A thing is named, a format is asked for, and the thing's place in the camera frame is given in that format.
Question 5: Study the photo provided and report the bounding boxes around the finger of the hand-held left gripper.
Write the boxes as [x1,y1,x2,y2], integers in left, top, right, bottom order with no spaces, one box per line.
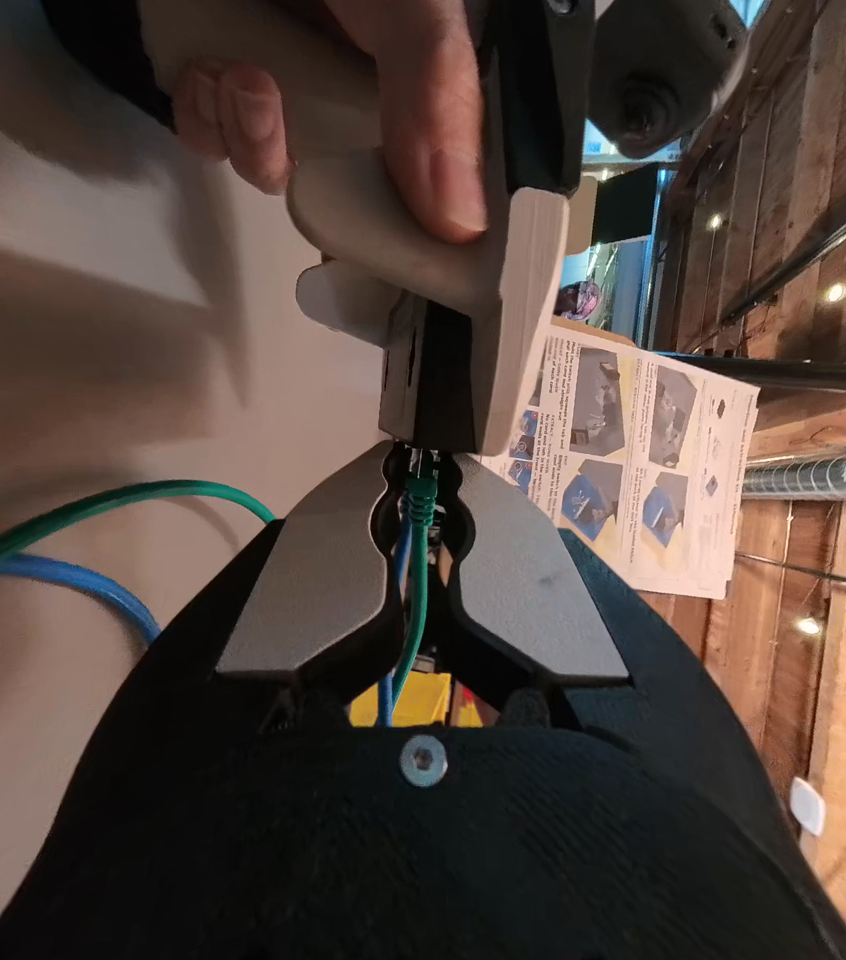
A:
[295,258,410,352]
[471,186,571,457]

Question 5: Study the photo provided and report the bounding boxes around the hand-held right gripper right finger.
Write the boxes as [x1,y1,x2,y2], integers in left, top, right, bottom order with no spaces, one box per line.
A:
[433,453,631,711]

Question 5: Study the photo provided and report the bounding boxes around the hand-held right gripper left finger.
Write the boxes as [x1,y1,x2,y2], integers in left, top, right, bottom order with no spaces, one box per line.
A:
[213,440,403,696]

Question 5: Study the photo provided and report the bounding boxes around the black ethernet switch box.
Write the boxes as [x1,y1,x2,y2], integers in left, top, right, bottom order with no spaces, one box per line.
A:
[378,292,481,456]

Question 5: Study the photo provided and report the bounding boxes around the green ethernet cable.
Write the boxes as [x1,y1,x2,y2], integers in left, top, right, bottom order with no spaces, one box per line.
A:
[0,448,442,684]

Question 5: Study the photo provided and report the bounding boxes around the yellow plastic bin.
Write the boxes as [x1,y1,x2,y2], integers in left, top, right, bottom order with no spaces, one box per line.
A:
[350,671,485,729]

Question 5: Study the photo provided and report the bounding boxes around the blue ethernet cable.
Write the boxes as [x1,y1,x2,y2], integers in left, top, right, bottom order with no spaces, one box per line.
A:
[0,502,415,729]

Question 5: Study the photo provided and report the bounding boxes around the person's left hand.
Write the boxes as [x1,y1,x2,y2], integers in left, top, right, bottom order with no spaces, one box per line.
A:
[171,0,490,243]

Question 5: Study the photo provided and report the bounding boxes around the printed instruction sheets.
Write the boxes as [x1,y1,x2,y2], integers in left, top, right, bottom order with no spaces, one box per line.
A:
[483,322,763,601]

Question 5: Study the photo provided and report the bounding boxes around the white ceiling sensor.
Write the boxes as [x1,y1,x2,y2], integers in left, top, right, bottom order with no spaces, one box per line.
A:
[789,776,828,838]

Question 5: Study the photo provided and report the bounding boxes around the silver ventilation duct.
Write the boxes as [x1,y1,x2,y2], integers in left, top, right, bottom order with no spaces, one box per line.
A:
[741,442,846,503]

